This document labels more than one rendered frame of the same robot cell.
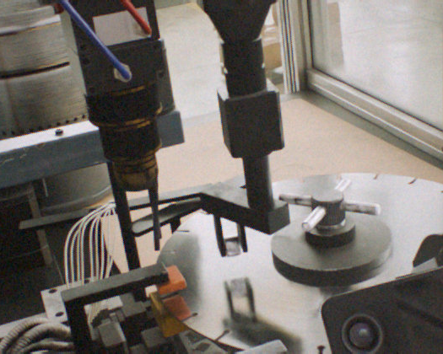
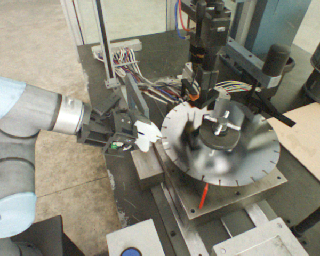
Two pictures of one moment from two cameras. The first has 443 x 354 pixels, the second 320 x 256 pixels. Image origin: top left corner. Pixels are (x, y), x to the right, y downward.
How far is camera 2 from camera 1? 67 cm
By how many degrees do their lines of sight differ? 70
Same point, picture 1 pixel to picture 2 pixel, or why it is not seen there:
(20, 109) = not seen: outside the picture
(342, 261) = (204, 132)
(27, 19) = not seen: outside the picture
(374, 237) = (218, 141)
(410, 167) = not seen: outside the picture
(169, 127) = (265, 79)
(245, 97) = (200, 67)
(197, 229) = (231, 104)
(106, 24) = (191, 23)
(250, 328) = (176, 114)
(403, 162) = not seen: outside the picture
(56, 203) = (311, 93)
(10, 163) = (234, 53)
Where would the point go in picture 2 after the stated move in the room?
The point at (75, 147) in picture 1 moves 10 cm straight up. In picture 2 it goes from (246, 62) to (255, 32)
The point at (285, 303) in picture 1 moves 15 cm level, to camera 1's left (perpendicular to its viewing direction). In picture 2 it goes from (186, 121) to (180, 91)
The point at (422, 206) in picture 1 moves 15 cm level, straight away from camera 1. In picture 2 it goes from (249, 161) to (311, 171)
